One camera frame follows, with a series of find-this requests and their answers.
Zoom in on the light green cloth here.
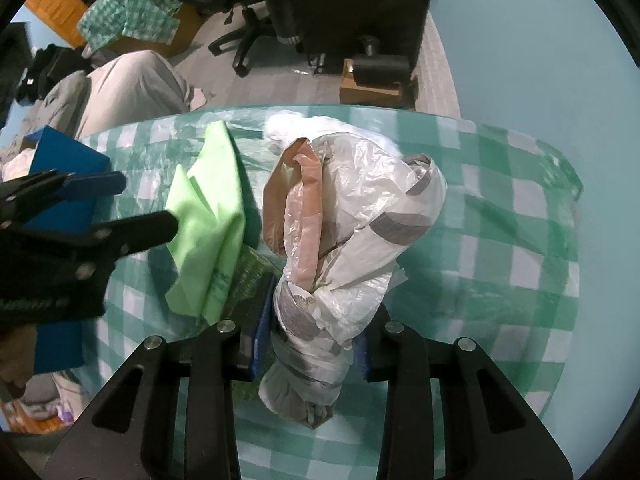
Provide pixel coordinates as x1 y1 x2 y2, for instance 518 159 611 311
165 121 247 320

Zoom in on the blue cardboard box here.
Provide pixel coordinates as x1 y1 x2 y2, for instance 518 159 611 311
27 125 111 373

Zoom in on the wooden wardrobe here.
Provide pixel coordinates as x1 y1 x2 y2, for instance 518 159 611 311
22 0 146 48

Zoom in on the beige duvet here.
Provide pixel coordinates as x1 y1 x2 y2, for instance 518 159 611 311
75 51 193 138

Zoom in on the small brown cardboard box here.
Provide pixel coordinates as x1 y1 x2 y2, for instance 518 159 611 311
339 58 405 107

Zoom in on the large brown cardboard box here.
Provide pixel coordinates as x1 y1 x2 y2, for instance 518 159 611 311
120 2 203 58

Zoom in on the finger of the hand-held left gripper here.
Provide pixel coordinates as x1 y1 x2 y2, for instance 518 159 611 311
0 210 179 261
0 170 127 211

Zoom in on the black bag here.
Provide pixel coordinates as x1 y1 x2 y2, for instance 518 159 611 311
15 44 96 103

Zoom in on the green scrub pad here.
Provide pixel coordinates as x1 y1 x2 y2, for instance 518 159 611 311
225 245 276 311

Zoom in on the person's left forearm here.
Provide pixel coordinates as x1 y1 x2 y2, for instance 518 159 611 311
0 322 38 401

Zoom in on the white plastic bag bundle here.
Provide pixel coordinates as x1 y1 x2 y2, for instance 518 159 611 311
257 130 447 428

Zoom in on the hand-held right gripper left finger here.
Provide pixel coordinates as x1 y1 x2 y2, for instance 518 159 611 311
42 275 277 480

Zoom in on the black curtain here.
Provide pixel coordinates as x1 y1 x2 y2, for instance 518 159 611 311
277 0 436 68

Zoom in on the striped floor mat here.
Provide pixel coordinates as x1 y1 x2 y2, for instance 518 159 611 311
412 10 461 118

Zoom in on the green checkered tablecloth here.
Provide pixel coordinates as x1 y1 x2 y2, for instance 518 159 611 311
75 105 583 480

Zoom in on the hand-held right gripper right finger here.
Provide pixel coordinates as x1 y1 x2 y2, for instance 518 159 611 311
352 305 573 480

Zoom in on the black office chair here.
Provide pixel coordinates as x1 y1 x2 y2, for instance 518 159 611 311
170 0 306 78

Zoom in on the green checkered cloth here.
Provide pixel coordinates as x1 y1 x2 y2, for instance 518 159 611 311
77 0 183 48

